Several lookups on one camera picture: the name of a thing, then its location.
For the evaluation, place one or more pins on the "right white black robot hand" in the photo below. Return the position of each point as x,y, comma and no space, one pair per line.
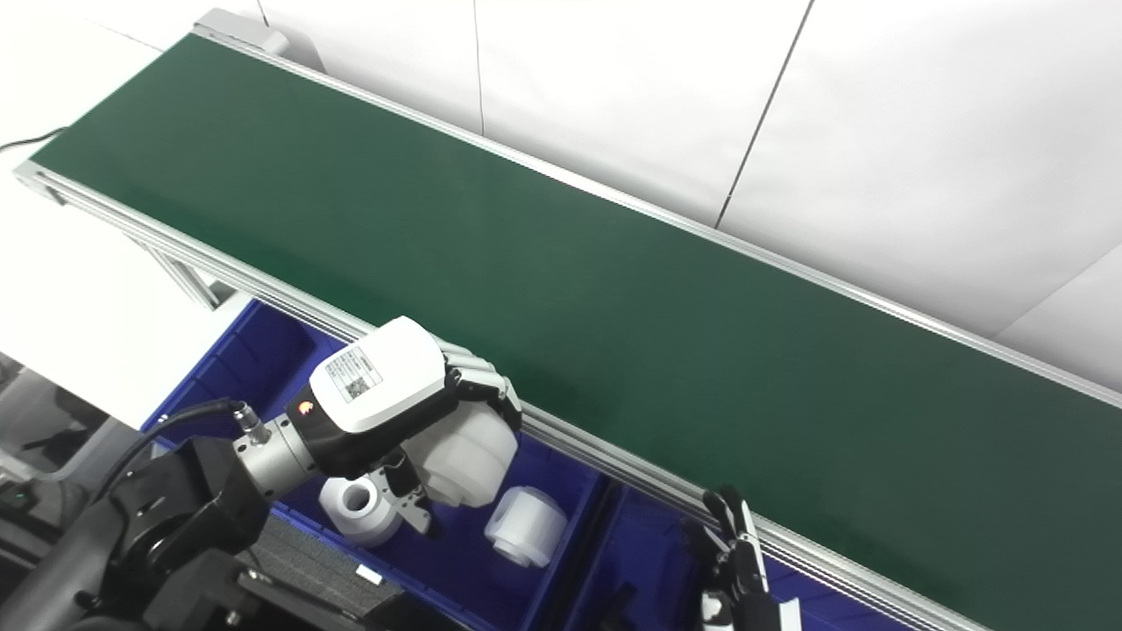
741,605

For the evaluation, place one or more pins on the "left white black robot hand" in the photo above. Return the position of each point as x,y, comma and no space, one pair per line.
386,386

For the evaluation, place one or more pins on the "white plastic cylinder part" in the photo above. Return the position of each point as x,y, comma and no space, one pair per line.
469,456
530,526
355,513

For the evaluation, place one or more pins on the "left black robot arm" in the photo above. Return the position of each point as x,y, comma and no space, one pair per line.
166,517

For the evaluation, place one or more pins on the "blue bin with black parts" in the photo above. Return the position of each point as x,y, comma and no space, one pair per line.
653,561

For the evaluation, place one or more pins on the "black plastic cylinder part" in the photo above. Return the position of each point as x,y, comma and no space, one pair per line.
621,609

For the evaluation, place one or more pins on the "blue bin with white parts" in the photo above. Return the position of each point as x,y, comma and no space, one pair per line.
254,368

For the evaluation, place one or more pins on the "green conveyor belt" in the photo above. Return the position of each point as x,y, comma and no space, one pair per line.
631,469
657,333

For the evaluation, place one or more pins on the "aluminium conveyor leg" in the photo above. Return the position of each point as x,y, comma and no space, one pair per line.
188,280

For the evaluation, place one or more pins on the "grey conveyor motor housing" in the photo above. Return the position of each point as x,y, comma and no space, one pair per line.
245,31

